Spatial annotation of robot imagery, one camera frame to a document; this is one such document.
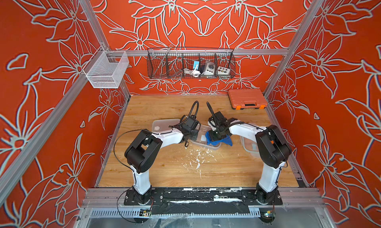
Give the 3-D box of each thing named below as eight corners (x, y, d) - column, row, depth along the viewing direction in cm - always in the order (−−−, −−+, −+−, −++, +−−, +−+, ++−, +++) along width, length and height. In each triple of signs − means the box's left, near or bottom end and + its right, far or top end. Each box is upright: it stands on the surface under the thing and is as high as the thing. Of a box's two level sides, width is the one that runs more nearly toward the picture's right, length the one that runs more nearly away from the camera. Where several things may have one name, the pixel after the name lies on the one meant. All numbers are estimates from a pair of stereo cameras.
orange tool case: (232, 110, 111) (233, 106, 108) (227, 92, 124) (229, 88, 120) (269, 110, 111) (272, 105, 107) (261, 92, 124) (264, 88, 120)
